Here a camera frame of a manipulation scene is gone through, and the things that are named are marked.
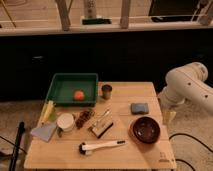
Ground blue-grey sponge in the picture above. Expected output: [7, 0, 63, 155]
[131, 103, 149, 114]

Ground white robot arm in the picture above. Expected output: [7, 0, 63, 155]
[158, 62, 213, 125]

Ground small metal cup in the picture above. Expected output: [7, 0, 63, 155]
[101, 84, 112, 100]

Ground dark red bowl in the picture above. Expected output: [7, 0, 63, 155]
[130, 117, 161, 144]

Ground wooden block brush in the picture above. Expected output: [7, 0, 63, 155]
[89, 121, 113, 139]

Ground brown pine cone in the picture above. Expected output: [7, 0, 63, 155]
[76, 109, 95, 129]

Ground white dish brush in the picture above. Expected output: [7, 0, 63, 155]
[79, 140, 126, 155]

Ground orange ball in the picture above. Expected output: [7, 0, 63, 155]
[73, 90, 85, 101]

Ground white round container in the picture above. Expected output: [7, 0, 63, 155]
[57, 113, 75, 132]

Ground green plastic tray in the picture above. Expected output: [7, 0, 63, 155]
[46, 73, 98, 107]

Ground green base white stand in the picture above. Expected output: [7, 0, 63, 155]
[81, 0, 113, 26]

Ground grey folded cloth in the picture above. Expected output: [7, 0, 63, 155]
[30, 122, 57, 142]

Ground black pole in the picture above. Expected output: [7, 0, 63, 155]
[9, 122, 25, 171]

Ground black floor cable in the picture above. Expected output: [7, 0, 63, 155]
[168, 132, 213, 171]

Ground wooden post right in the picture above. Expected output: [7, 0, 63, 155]
[120, 0, 131, 29]

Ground wooden post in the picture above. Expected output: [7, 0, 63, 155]
[55, 0, 70, 31]
[120, 0, 131, 29]

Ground wooden post left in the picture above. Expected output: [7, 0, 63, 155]
[55, 0, 70, 31]

